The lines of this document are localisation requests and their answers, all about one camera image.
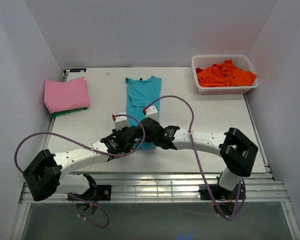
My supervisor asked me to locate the teal t shirt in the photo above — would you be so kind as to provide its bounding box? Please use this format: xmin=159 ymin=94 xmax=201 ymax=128
xmin=124 ymin=76 xmax=163 ymax=151

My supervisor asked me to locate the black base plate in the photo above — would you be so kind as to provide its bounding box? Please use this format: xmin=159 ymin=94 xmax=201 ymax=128
xmin=71 ymin=184 xmax=112 ymax=202
xmin=198 ymin=183 xmax=246 ymax=201

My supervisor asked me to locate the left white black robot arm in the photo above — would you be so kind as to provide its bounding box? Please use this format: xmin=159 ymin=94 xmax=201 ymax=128
xmin=23 ymin=126 xmax=145 ymax=202

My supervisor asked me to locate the folded pink t shirt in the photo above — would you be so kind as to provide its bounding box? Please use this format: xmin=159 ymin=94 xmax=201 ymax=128
xmin=44 ymin=77 xmax=90 ymax=114

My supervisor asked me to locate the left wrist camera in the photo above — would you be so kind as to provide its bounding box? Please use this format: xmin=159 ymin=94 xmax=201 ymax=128
xmin=112 ymin=111 xmax=130 ymax=131

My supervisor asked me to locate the white plastic basket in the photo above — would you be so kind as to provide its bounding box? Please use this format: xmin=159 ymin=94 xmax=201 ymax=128
xmin=191 ymin=54 xmax=259 ymax=95

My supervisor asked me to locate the blue label sticker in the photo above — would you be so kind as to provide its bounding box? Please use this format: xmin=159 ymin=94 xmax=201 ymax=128
xmin=69 ymin=68 xmax=87 ymax=73

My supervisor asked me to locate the aluminium rail frame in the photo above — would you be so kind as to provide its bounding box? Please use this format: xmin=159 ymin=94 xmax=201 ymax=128
xmin=21 ymin=121 xmax=300 ymax=240

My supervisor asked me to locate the orange t shirt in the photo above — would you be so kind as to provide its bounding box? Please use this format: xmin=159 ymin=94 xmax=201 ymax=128
xmin=195 ymin=59 xmax=257 ymax=88

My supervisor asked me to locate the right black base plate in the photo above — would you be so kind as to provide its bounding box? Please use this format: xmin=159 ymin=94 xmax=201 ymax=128
xmin=198 ymin=183 xmax=246 ymax=201

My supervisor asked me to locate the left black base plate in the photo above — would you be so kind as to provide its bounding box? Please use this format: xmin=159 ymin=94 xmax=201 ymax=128
xmin=71 ymin=184 xmax=112 ymax=202

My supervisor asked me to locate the folded green t shirt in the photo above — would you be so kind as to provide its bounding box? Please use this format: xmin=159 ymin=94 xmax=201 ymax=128
xmin=50 ymin=107 xmax=88 ymax=118

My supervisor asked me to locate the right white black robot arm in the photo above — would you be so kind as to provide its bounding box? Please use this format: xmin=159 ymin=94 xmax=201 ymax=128
xmin=141 ymin=117 xmax=259 ymax=199

